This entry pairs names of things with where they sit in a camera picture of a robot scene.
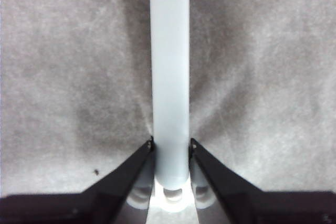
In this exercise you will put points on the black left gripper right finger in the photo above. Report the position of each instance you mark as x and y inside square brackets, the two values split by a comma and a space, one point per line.
[262, 208]

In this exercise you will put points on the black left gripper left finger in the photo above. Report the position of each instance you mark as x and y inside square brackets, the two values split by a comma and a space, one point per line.
[78, 208]

